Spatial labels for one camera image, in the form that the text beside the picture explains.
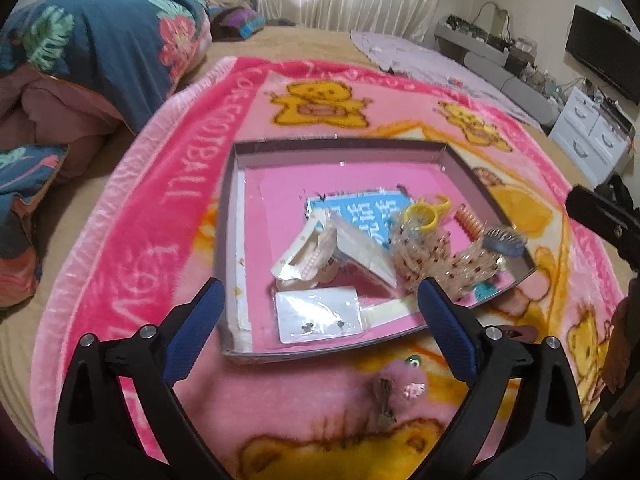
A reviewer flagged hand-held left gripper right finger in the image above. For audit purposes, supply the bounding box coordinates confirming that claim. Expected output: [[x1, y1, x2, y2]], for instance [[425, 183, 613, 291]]
[[415, 276, 588, 480]]

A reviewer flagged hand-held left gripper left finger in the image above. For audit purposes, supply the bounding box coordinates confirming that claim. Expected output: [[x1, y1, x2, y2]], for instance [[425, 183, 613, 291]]
[[52, 278, 231, 480]]

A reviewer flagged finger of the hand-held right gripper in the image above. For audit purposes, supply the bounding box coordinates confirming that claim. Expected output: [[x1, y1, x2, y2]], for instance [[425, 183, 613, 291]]
[[565, 185, 635, 242]]

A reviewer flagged sheer pink bow hair clip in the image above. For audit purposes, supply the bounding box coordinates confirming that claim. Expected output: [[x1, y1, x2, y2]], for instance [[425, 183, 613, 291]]
[[392, 220, 502, 294]]

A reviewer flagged pink pompom hair clip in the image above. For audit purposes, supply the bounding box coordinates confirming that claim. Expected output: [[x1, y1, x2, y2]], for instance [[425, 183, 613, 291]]
[[371, 352, 431, 434]]

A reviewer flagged grey comb hair clip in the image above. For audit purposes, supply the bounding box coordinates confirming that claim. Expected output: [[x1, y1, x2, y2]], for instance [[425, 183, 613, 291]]
[[481, 227, 529, 257]]

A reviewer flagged peach spiral hair clip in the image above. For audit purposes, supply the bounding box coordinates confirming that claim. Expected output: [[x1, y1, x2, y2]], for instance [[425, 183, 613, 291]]
[[453, 203, 484, 239]]

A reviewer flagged long clear plastic packet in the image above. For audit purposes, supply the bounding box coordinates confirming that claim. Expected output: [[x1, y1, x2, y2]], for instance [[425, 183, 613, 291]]
[[331, 215, 407, 292]]

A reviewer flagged yellow hair clip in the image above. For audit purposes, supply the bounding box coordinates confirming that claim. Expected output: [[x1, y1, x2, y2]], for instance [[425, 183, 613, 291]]
[[401, 194, 454, 234]]

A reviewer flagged earring card packet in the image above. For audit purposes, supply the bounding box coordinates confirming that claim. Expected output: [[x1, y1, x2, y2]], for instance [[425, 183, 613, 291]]
[[274, 285, 372, 346]]

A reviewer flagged shallow cardboard box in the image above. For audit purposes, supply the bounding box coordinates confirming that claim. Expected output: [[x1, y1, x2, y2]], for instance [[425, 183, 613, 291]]
[[215, 136, 539, 359]]

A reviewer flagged dark clothes pile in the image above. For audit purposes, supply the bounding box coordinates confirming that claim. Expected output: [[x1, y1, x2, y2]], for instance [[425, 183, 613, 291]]
[[594, 174, 637, 212]]

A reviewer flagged cream plastic bar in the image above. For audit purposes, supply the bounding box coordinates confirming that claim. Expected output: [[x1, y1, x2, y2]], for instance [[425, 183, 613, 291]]
[[358, 291, 427, 328]]

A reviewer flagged white drawer cabinet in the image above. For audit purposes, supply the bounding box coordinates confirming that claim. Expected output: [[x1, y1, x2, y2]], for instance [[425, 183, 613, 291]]
[[546, 86, 637, 187]]

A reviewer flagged pink bear printed blanket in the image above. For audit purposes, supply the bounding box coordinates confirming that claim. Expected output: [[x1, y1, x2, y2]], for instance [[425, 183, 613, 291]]
[[30, 56, 623, 480]]

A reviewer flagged white hair claw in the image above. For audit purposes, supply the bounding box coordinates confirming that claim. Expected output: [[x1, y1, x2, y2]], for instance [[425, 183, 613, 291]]
[[271, 211, 339, 289]]

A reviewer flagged black flat screen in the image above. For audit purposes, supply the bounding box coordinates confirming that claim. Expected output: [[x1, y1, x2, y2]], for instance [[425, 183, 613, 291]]
[[564, 4, 640, 104]]

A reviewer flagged grey bench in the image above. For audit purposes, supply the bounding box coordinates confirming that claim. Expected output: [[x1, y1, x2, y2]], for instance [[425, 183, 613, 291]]
[[434, 11, 559, 129]]

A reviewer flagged lavender bed sheet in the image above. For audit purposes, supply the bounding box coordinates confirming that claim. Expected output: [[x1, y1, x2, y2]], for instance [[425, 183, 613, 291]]
[[349, 29, 547, 127]]

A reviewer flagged floral blue quilt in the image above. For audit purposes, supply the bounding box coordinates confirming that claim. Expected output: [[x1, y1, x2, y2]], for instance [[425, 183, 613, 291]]
[[0, 0, 214, 307]]

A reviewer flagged purple pillow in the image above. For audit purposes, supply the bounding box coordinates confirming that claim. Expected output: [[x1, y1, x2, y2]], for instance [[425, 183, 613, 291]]
[[209, 5, 267, 42]]

